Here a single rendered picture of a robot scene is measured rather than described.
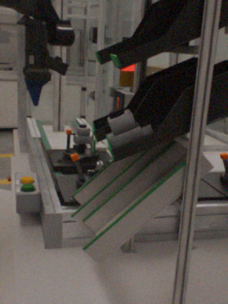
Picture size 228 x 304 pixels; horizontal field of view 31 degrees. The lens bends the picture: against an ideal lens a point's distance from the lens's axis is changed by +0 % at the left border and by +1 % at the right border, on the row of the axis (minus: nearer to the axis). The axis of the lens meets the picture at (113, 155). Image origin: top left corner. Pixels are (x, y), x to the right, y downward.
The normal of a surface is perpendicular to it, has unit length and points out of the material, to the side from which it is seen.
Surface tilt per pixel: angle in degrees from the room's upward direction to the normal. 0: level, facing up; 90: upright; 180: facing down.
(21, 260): 0
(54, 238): 90
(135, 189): 90
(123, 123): 90
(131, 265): 0
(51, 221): 90
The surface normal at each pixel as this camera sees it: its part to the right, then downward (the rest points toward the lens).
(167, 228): 0.25, 0.26
